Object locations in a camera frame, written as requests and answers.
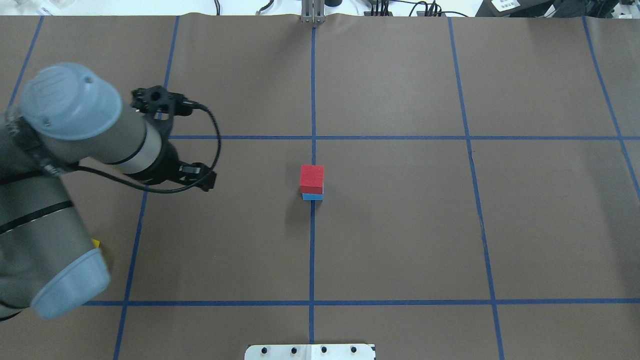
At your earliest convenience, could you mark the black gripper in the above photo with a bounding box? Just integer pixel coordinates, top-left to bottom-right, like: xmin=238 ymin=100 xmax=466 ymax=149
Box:
xmin=127 ymin=86 xmax=218 ymax=192

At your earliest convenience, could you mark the red cube block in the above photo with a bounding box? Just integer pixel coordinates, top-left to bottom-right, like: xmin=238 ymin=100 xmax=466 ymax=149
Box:
xmin=299 ymin=164 xmax=325 ymax=195

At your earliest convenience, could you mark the blue cube block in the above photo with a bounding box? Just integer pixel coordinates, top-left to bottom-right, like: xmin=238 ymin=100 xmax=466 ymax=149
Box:
xmin=301 ymin=193 xmax=324 ymax=201

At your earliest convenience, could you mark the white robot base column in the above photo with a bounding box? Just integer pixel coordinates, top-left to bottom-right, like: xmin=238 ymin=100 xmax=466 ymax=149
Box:
xmin=244 ymin=343 xmax=377 ymax=360

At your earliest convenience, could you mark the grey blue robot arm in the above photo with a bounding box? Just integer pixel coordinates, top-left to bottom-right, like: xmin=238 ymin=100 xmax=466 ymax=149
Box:
xmin=0 ymin=63 xmax=222 ymax=322

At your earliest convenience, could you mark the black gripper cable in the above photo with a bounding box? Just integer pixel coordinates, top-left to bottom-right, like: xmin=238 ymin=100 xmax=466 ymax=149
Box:
xmin=75 ymin=102 xmax=222 ymax=195

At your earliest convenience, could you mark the aluminium frame post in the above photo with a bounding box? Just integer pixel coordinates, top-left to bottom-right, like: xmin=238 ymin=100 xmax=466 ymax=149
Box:
xmin=300 ymin=0 xmax=326 ymax=25

